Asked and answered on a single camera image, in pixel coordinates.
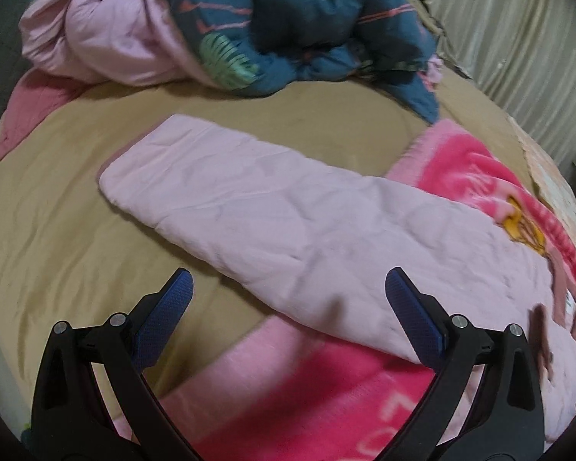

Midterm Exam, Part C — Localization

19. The blue patterned comforter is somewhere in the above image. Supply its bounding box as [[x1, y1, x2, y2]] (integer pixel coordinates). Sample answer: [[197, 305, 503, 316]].
[[18, 0, 445, 126]]

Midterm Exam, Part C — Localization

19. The bed with tan sheet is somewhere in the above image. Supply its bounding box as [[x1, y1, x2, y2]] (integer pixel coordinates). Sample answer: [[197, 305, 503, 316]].
[[0, 10, 576, 443]]

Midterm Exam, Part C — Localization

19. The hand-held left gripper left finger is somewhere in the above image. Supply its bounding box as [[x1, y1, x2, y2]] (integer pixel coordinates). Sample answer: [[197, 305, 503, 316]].
[[31, 268, 202, 461]]

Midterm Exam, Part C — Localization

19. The dusty pink quilted cloth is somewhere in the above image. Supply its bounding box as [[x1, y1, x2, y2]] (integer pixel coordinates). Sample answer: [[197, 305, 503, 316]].
[[0, 65, 93, 161]]

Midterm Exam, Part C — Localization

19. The pink printed fleece blanket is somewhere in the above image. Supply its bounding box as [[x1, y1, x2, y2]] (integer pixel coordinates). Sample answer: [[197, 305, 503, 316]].
[[110, 119, 576, 461]]

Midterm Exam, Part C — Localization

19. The cream pleated curtain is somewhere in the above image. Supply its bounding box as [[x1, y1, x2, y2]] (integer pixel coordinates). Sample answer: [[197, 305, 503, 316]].
[[425, 0, 576, 164]]

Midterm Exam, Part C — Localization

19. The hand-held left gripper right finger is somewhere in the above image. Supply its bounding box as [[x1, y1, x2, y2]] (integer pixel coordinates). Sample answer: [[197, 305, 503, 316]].
[[380, 267, 546, 461]]

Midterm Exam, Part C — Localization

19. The peach floral cloth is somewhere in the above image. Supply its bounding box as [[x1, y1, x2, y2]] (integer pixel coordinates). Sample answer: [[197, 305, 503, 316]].
[[509, 115, 576, 231]]

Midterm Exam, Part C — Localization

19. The light pink quilted cover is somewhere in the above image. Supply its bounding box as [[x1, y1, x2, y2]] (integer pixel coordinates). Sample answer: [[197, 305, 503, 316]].
[[98, 114, 576, 390]]

